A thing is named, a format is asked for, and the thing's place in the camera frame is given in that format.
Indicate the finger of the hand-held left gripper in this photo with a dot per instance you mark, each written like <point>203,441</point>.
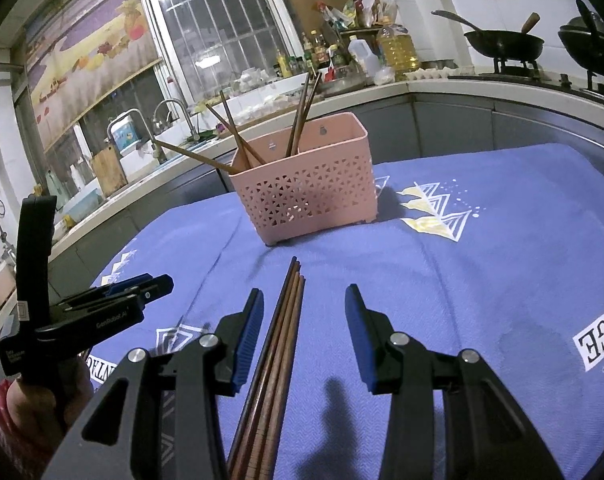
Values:
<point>159,287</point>
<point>127,286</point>

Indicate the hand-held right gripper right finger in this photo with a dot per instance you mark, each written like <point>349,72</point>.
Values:
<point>362,340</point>

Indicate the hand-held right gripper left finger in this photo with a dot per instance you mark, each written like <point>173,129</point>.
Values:
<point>247,340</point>

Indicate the brown wooden chopstick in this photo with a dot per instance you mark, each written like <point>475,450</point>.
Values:
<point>272,385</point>
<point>308,110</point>
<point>225,102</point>
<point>263,385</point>
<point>280,385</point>
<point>213,112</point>
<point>253,385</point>
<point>192,156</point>
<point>300,110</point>

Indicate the pink perforated plastic basket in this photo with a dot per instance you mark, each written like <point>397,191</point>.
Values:
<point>307,195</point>

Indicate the person's left hand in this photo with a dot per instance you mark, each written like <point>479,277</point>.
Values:
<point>32,410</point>

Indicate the light blue plastic tub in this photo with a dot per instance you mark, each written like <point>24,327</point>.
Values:
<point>84,205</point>

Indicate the pale green bottle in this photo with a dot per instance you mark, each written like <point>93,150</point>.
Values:
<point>55,185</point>

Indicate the blue printed tablecloth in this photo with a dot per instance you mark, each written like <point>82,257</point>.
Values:
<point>431,285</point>

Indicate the white bottle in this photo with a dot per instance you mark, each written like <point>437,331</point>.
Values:
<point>77,177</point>

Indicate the wooden cutting board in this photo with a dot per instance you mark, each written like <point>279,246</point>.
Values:
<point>108,170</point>

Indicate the white blue water filter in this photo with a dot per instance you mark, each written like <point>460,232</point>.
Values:
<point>127,135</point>

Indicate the chrome faucet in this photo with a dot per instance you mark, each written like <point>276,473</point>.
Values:
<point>193,125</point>
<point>144,122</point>

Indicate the metal bowl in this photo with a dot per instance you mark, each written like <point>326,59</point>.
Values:
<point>344,85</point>

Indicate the clear plastic bag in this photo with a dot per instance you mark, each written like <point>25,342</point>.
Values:
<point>384,76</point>

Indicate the barred window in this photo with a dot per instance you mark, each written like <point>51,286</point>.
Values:
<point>217,20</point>

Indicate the egg tray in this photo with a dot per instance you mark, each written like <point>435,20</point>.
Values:
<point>426,73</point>

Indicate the row of condiment bottles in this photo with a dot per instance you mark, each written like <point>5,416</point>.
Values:
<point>312,52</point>

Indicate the white plastic jug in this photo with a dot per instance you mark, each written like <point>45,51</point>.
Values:
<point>364,55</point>

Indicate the large cooking oil bottle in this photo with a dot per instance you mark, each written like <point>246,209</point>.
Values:
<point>399,50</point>

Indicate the gas stove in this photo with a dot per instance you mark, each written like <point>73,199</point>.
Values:
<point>516,67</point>

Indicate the pile of snack packets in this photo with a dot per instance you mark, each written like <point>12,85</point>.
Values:
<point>352,12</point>

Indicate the black wok with lid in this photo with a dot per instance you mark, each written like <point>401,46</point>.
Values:
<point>591,45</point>

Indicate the fruit print wall poster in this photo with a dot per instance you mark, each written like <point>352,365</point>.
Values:
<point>92,60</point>

